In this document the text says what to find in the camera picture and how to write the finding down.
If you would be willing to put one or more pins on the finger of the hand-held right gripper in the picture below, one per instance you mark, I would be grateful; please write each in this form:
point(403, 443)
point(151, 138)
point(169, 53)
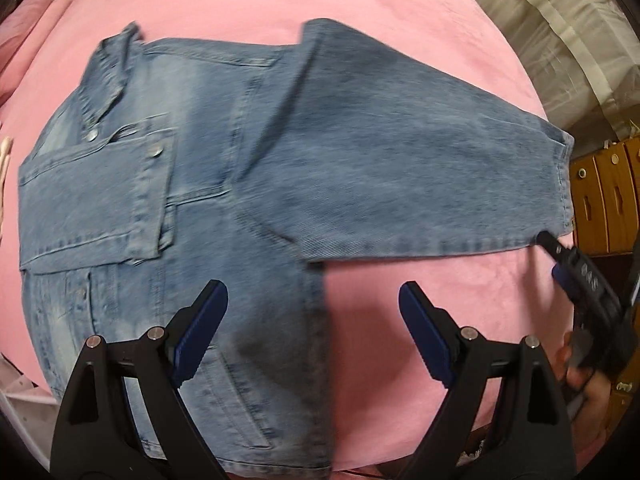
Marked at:
point(550, 244)
point(562, 278)

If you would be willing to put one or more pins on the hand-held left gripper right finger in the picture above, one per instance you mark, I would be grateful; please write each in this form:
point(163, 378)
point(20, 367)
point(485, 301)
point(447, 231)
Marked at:
point(425, 335)

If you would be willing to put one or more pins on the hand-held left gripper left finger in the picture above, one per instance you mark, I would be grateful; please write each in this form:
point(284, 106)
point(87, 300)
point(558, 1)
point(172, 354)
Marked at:
point(200, 332)

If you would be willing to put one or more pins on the blue denim jacket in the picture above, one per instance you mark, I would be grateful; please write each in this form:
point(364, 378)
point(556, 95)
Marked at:
point(300, 160)

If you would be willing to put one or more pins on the person's right hand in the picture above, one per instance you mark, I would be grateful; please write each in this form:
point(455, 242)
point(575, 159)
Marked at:
point(597, 400)

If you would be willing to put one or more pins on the wooden drawer cabinet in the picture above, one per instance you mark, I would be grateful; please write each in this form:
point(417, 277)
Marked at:
point(602, 195)

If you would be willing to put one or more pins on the white lace cloth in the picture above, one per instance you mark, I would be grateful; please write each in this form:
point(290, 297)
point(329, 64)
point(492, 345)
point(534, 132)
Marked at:
point(25, 400)

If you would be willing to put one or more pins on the beige curtain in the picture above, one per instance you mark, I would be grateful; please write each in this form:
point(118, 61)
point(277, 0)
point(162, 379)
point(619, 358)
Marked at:
point(550, 20)

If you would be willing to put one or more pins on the pink bed sheet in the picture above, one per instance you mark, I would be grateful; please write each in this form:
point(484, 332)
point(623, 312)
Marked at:
point(400, 35)

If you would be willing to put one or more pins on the pink pillow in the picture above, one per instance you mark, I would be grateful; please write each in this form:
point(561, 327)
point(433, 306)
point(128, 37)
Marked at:
point(20, 17)
point(37, 62)

